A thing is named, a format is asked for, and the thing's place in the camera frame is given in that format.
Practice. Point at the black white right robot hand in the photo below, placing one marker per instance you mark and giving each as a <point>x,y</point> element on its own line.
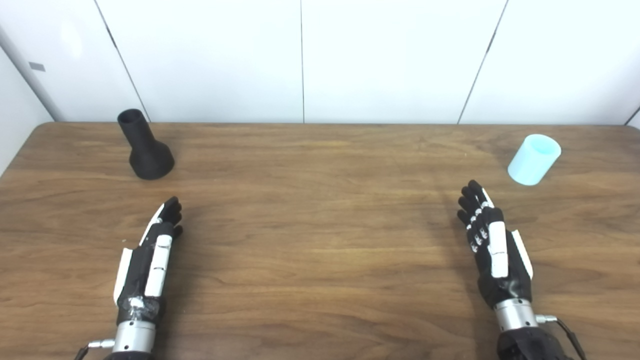
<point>510,285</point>

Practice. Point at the small grey wall label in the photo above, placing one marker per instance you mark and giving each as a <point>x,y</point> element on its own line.
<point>37,66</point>

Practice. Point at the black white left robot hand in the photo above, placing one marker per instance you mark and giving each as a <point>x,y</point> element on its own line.
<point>135,272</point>

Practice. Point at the black funnel-shaped nozzle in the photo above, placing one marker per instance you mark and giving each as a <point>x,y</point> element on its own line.
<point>150,157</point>

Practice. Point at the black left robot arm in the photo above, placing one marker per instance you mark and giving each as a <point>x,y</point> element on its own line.
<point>132,337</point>

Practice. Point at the grey wall corner post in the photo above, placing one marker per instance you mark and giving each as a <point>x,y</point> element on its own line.
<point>35,80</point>

